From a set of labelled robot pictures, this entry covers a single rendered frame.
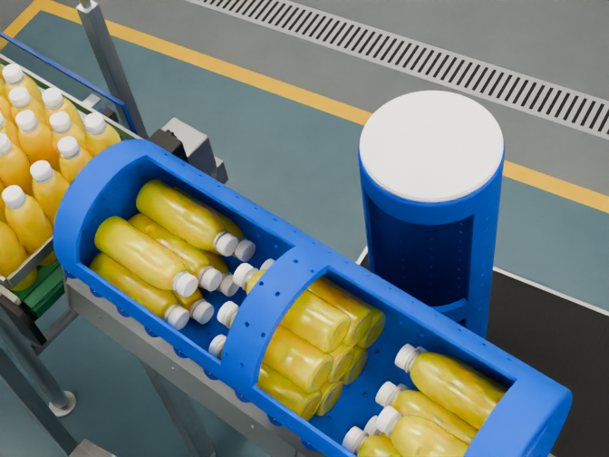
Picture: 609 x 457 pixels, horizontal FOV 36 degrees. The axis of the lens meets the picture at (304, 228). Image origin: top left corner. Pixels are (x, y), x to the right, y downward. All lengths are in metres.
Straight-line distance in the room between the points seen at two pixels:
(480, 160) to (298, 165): 1.42
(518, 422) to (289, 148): 2.04
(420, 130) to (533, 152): 1.35
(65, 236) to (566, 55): 2.25
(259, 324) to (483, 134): 0.66
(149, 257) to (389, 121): 0.57
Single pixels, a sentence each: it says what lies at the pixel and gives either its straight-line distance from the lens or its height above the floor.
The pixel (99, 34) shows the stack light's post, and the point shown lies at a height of 1.03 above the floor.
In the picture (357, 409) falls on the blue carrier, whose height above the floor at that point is 0.96.
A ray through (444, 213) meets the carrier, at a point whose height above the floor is 0.99.
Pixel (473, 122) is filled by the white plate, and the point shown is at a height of 1.04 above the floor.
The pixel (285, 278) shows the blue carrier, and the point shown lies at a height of 1.23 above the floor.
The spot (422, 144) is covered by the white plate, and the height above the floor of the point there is 1.04.
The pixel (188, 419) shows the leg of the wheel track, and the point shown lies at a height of 0.30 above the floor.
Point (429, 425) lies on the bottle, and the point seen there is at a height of 1.14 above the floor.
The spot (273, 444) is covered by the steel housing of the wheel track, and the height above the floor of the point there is 0.87.
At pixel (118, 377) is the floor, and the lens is 2.86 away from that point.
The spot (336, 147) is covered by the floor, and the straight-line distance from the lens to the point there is 3.20.
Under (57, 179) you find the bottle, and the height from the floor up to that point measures 1.07.
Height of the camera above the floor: 2.45
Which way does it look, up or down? 55 degrees down
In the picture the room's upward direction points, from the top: 11 degrees counter-clockwise
